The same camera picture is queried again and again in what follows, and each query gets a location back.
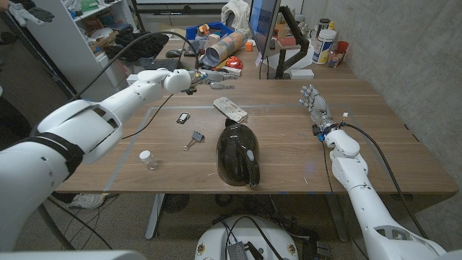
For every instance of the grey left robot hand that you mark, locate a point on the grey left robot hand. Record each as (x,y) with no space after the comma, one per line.
(213,77)

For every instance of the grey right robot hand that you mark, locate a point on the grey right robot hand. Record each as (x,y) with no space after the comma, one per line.
(319,108)

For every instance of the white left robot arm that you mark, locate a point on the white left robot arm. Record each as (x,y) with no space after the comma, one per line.
(83,126)

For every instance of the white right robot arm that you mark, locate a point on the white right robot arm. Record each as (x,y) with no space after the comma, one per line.
(355,187)

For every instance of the long white printed box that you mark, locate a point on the long white printed box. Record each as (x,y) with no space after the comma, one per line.
(232,70)

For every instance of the rolled printed cardboard tube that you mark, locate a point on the rolled printed cardboard tube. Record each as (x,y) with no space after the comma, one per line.
(227,45)

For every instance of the grey calculator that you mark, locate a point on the grey calculator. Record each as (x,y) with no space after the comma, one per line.
(191,48)

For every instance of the black computer mouse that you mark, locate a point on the black computer mouse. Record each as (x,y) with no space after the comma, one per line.
(173,53)

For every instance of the orange cube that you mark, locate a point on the orange cube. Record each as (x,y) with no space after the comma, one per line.
(249,46)

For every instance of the pink sticky note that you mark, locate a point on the pink sticky note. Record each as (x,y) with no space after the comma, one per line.
(258,60)

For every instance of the blue plastic bin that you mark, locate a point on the blue plastic bin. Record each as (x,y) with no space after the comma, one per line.
(222,27)

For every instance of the black laptop keyboard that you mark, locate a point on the black laptop keyboard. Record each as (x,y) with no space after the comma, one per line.
(160,64)

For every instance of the white wipes canister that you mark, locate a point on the white wipes canister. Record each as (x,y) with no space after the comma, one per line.
(323,47)

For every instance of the black binder clip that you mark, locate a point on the black binder clip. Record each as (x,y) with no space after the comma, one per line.
(196,137)

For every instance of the red cup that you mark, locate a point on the red cup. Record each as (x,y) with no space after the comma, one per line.
(343,46)

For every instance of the white cloth garment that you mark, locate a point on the white cloth garment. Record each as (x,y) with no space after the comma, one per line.
(234,14)

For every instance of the black garment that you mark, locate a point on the black garment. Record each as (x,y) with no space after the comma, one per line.
(144,47)

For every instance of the black computer monitor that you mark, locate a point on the black computer monitor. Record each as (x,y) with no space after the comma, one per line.
(263,21)

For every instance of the small clear white-capped bottle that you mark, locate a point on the small clear white-capped bottle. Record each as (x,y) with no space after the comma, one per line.
(148,160)

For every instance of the grey table leg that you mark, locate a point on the grey table leg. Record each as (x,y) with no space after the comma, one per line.
(155,216)
(337,216)

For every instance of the white shelf unit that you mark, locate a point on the white shelf unit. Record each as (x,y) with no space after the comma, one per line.
(68,47)

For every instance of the white robot torso base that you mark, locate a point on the white robot torso base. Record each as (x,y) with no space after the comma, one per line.
(216,242)

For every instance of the white sneaker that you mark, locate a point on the white sneaker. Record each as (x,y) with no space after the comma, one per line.
(84,201)

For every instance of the grey white glove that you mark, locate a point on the grey white glove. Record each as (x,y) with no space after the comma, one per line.
(32,13)

